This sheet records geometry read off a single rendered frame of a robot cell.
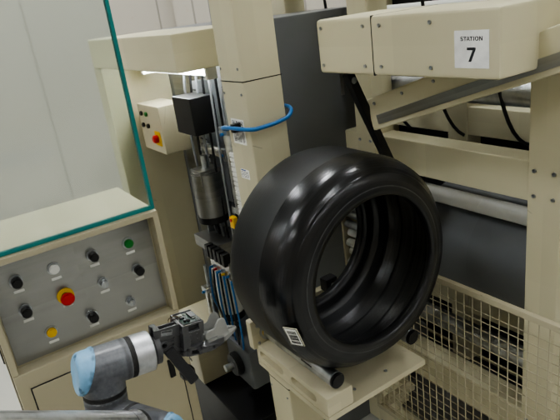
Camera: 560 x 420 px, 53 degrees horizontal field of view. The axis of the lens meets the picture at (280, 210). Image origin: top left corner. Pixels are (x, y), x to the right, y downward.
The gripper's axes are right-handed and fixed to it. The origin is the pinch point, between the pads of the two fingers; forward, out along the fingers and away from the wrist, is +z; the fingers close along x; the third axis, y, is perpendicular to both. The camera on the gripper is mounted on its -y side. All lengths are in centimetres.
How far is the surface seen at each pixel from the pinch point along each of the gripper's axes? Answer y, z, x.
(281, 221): 26.7, 12.4, -4.7
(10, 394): -117, -36, 202
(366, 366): -26, 44, 0
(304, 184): 34.2, 19.8, -3.9
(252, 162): 34, 25, 28
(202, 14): 89, 143, 292
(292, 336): -0.5, 11.2, -10.1
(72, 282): -4, -22, 64
